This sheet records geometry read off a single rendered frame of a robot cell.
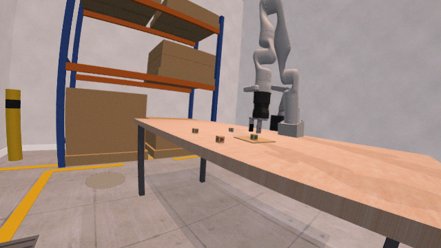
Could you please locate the tan flat mat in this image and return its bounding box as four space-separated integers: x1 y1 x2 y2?
234 136 275 143

